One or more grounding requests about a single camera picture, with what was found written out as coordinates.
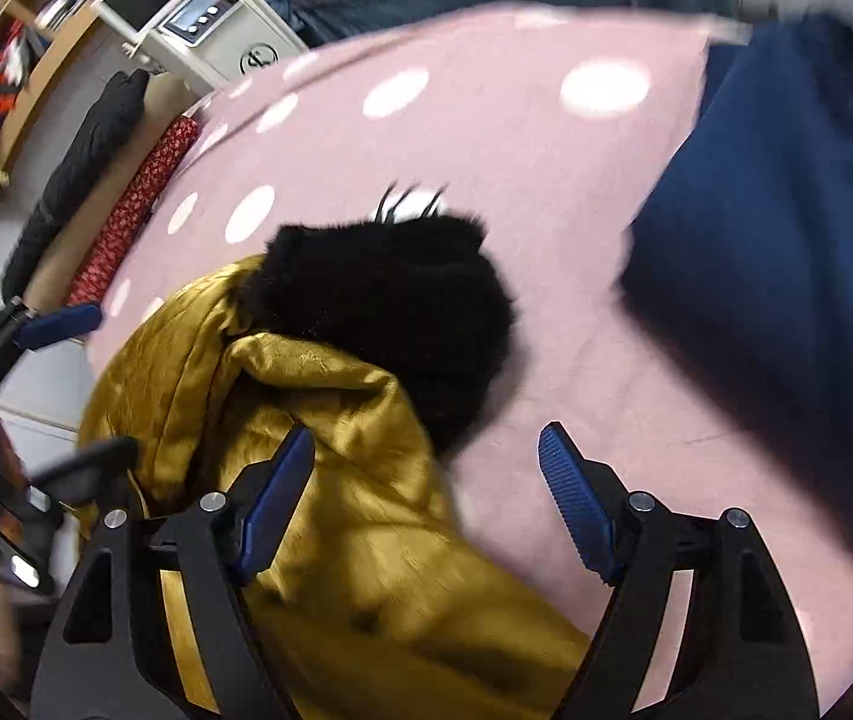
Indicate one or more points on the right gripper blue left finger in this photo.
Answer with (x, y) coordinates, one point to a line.
(220, 545)

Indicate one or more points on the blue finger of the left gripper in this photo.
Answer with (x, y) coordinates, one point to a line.
(73, 321)
(97, 473)

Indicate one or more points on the tan folded garment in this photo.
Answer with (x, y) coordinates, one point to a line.
(165, 98)

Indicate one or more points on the navy blue folded garment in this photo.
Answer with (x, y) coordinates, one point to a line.
(741, 259)

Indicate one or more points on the black folded garment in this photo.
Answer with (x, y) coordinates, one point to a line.
(108, 125)

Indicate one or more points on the red floral folded cloth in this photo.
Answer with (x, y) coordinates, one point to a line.
(93, 278)

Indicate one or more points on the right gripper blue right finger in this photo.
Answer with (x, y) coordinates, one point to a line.
(636, 545)

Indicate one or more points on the white beauty machine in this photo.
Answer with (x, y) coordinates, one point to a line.
(210, 44)

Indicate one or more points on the gold satin fur-lined coat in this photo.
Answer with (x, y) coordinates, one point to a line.
(383, 340)

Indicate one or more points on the pink polka dot bedsheet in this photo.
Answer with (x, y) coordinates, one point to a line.
(552, 126)

